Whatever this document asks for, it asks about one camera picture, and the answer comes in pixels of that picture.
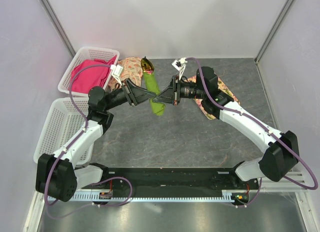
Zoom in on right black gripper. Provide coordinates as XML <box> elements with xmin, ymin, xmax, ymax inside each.
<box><xmin>153</xmin><ymin>75</ymin><xmax>206</xmax><ymax>106</ymax></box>

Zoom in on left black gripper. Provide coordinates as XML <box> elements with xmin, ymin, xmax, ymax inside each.
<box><xmin>104</xmin><ymin>78</ymin><xmax>156</xmax><ymax>111</ymax></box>

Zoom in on green paper napkin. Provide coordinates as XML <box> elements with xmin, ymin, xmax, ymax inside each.
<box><xmin>142</xmin><ymin>71</ymin><xmax>166</xmax><ymax>116</ymax></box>

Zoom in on iridescent gold spoon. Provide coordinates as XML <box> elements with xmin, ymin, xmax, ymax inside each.
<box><xmin>140</xmin><ymin>57</ymin><xmax>154</xmax><ymax>74</ymax></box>

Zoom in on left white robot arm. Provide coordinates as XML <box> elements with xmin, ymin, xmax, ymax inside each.
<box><xmin>35</xmin><ymin>79</ymin><xmax>156</xmax><ymax>202</ymax></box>

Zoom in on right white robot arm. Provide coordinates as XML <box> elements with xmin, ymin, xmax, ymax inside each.
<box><xmin>154</xmin><ymin>67</ymin><xmax>299</xmax><ymax>189</ymax></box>

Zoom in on floral fabric pouch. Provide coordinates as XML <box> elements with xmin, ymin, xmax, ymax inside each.
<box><xmin>106</xmin><ymin>57</ymin><xmax>143</xmax><ymax>92</ymax></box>

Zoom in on pink cloth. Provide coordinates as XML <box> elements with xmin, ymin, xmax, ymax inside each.
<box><xmin>70</xmin><ymin>56</ymin><xmax>117</xmax><ymax>94</ymax></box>

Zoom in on white basket with pink cloth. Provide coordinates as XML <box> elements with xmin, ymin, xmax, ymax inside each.
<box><xmin>57</xmin><ymin>46</ymin><xmax>120</xmax><ymax>97</ymax></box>

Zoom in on floral rectangular tray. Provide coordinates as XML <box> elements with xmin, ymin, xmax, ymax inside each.
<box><xmin>187</xmin><ymin>75</ymin><xmax>241</xmax><ymax>120</ymax></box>

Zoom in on empty white plastic basket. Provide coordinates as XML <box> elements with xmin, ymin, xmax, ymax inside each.
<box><xmin>33</xmin><ymin>97</ymin><xmax>103</xmax><ymax>166</ymax></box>

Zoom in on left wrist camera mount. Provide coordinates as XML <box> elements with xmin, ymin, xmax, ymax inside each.
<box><xmin>110</xmin><ymin>65</ymin><xmax>124</xmax><ymax>85</ymax></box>

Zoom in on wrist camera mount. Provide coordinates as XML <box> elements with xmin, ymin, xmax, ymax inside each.
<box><xmin>110</xmin><ymin>65</ymin><xmax>124</xmax><ymax>85</ymax></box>
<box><xmin>172</xmin><ymin>58</ymin><xmax>187</xmax><ymax>79</ymax></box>

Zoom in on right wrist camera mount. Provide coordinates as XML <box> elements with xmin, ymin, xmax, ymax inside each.
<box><xmin>172</xmin><ymin>58</ymin><xmax>187</xmax><ymax>79</ymax></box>

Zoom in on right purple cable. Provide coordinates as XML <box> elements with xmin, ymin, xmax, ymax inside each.
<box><xmin>184</xmin><ymin>57</ymin><xmax>319</xmax><ymax>209</ymax></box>

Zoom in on purple cable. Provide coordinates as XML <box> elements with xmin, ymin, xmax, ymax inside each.
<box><xmin>43</xmin><ymin>64</ymin><xmax>133</xmax><ymax>219</ymax></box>
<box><xmin>184</xmin><ymin>57</ymin><xmax>319</xmax><ymax>209</ymax></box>

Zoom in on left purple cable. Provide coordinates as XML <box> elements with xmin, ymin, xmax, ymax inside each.
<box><xmin>43</xmin><ymin>64</ymin><xmax>133</xmax><ymax>219</ymax></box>

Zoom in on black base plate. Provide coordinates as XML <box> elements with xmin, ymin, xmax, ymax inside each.
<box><xmin>85</xmin><ymin>167</ymin><xmax>259</xmax><ymax>198</ymax></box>

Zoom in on white slotted cable duct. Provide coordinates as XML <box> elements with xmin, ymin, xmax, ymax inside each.
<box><xmin>46</xmin><ymin>189</ymin><xmax>251</xmax><ymax>202</ymax></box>

